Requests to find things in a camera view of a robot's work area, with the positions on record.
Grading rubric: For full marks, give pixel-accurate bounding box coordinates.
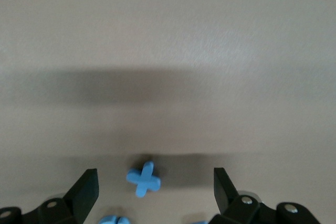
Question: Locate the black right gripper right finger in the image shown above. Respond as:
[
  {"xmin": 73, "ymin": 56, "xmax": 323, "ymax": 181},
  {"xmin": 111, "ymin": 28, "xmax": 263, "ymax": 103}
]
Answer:
[{"xmin": 207, "ymin": 167, "xmax": 322, "ymax": 224}]

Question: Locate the blue foam letter X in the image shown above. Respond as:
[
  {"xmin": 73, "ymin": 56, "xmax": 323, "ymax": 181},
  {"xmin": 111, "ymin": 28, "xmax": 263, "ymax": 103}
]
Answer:
[{"xmin": 126, "ymin": 160, "xmax": 161, "ymax": 198}]

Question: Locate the brown table cover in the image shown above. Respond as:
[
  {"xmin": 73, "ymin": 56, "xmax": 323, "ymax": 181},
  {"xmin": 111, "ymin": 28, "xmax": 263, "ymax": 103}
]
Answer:
[{"xmin": 0, "ymin": 0, "xmax": 336, "ymax": 224}]

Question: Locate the blue foam letter G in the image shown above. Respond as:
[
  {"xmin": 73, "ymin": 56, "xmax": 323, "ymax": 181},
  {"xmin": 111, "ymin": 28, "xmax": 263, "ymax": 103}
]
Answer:
[{"xmin": 99, "ymin": 215, "xmax": 130, "ymax": 224}]

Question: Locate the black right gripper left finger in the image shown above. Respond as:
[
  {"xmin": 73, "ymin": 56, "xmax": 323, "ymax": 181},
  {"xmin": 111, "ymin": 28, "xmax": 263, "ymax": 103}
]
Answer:
[{"xmin": 0, "ymin": 168, "xmax": 99, "ymax": 224}]

